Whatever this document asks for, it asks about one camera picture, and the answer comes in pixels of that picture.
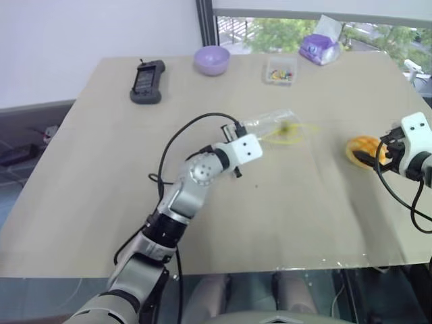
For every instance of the purple tissue pack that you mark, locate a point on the purple tissue pack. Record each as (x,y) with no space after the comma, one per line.
(319,47)

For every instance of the black handheld controller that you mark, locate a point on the black handheld controller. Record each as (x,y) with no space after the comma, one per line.
(146,82)

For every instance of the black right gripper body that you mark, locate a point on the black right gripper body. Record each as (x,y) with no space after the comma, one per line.
(394,141)

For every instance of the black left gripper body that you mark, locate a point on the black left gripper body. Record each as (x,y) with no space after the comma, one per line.
(229,132)

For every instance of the clear box with colourful pins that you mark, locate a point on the clear box with colourful pins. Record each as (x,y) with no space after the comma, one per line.
(280,71)

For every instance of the orange round snack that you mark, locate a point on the orange round snack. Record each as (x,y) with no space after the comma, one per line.
(362,144)

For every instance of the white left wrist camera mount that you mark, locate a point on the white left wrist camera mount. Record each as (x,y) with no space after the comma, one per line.
(246,148)

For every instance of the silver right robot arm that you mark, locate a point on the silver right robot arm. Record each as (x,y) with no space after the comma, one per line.
(422,162)

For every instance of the dark window frame post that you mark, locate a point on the dark window frame post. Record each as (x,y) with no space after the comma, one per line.
(207,22)

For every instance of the white plug adapter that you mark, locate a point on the white plug adapter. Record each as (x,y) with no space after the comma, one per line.
(51,131)

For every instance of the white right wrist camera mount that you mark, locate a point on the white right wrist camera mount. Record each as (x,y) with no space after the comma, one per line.
(416,130)

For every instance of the grey rounded robot leg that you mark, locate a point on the grey rounded robot leg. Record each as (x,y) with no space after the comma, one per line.
(295,292)
(211,293)

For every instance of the clear plastic bag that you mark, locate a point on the clear plastic bag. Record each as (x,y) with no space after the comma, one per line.
(270,122)

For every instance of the purple bowl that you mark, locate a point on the purple bowl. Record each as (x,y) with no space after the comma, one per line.
(212,60)

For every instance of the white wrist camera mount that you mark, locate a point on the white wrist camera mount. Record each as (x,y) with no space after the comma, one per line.
(246,148)
(416,130)

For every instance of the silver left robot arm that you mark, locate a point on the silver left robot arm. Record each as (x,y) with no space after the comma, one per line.
(199,172)

